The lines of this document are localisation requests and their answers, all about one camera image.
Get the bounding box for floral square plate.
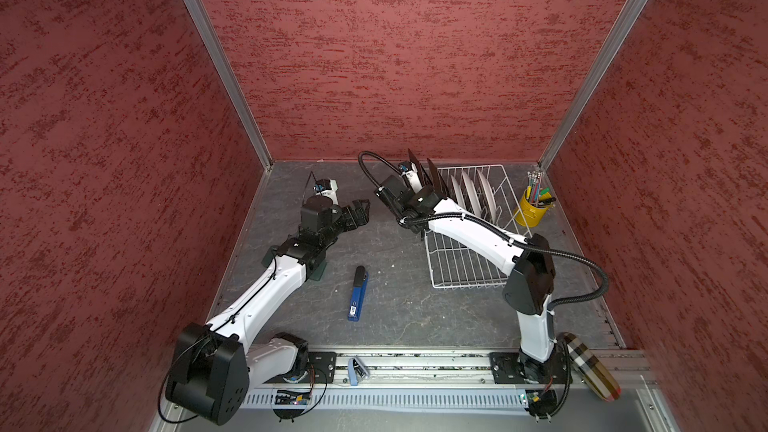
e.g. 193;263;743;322
408;149;431;186

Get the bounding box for dark square plate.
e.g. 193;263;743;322
427;159;450;197

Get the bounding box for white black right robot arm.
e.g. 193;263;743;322
376;176;557;383

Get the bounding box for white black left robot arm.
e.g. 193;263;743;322
158;193;370;425

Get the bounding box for blue black stapler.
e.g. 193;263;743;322
347;266;369;322

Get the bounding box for green sponge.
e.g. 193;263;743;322
307;260;328;282

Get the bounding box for white round plate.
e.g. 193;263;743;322
461;171;482;217
451;176;466;209
478;172;498;225

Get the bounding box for yellow pen cup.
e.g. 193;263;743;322
513;187;556;228

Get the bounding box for pens in cup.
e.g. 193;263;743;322
525;170;556;208

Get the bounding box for blue white clip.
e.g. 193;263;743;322
347;356;370;387

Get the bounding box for plaid patterned roll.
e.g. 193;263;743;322
558;332;621;402

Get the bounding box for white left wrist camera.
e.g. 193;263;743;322
314;179;338;205

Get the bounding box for white wire dish rack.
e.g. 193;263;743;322
425;164;532;289

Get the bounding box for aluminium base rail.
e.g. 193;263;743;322
235;348;656;420

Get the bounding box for black corrugated cable conduit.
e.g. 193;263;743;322
358;151;611;313

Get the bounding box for aluminium left corner post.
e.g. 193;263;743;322
182;0;274;172

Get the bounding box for aluminium corner post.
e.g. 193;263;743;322
182;0;274;172
538;0;649;171

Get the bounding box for aluminium right corner post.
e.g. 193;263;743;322
538;0;649;171

